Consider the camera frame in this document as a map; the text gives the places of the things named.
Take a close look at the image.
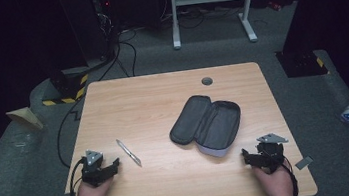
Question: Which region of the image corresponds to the yellow black striped base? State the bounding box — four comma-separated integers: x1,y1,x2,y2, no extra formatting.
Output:
37,66,92,108

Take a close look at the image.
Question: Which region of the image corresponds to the grey table cable grommet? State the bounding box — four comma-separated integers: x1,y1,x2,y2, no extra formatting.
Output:
200,76,214,88

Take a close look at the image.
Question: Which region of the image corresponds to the silver pen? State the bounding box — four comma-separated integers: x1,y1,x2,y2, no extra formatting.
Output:
115,136,144,170

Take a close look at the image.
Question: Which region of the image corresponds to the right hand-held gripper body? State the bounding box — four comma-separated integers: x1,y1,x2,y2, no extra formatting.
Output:
254,130,293,175

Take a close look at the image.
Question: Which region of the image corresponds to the black box with yellow stripe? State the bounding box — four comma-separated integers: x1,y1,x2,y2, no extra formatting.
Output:
275,45,330,81

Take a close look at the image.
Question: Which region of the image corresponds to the black floor cable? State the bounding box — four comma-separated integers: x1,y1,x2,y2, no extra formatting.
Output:
45,38,152,170

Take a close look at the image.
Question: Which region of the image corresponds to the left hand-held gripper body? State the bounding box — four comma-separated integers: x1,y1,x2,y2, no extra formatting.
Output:
77,147,110,190

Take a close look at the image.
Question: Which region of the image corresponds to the dark computer tower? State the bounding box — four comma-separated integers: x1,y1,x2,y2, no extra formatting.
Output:
58,0,123,67

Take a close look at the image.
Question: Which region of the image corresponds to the open black pencil case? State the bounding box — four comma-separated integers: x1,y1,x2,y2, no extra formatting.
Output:
165,89,247,164

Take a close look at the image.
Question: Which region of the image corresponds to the tan cardboard piece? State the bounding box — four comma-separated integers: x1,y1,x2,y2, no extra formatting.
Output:
5,104,45,135

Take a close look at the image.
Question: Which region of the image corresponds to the right hand-held gripper cable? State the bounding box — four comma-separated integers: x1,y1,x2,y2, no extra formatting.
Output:
282,158,301,196

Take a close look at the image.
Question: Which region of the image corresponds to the hand-held gripper cable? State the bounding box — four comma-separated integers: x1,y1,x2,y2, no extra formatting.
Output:
282,158,301,196
64,157,92,196

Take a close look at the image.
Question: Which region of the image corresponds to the left hand-held gripper cable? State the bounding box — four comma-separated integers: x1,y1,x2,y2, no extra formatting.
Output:
64,157,92,196

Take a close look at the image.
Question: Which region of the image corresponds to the small red object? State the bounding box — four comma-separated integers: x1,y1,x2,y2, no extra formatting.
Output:
266,0,283,13

